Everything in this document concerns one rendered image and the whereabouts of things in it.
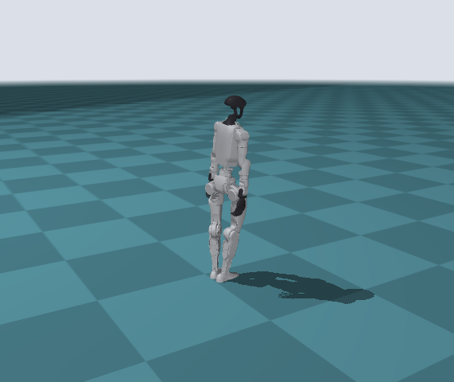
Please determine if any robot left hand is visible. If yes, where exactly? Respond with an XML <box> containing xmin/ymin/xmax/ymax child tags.
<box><xmin>206</xmin><ymin>173</ymin><xmax>214</xmax><ymax>198</ymax></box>

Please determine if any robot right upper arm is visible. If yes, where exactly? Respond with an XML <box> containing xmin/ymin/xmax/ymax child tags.
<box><xmin>235</xmin><ymin>128</ymin><xmax>250</xmax><ymax>169</ymax></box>

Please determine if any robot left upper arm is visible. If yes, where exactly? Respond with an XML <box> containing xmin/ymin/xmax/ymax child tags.
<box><xmin>212</xmin><ymin>122</ymin><xmax>220</xmax><ymax>155</ymax></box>

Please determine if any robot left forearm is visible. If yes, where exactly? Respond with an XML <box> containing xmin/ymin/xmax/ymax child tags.
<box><xmin>208</xmin><ymin>152</ymin><xmax>219</xmax><ymax>179</ymax></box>

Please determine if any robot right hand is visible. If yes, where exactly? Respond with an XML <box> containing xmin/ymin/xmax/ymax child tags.
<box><xmin>231</xmin><ymin>189</ymin><xmax>246</xmax><ymax>216</ymax></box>

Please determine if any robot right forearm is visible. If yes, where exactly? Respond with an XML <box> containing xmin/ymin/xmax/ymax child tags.
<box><xmin>238</xmin><ymin>160</ymin><xmax>250</xmax><ymax>196</ymax></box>

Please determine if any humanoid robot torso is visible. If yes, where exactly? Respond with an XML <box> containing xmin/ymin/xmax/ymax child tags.
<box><xmin>213</xmin><ymin>118</ymin><xmax>244</xmax><ymax>194</ymax></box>

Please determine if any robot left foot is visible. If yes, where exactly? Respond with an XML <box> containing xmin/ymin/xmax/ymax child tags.
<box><xmin>210</xmin><ymin>267</ymin><xmax>222</xmax><ymax>279</ymax></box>

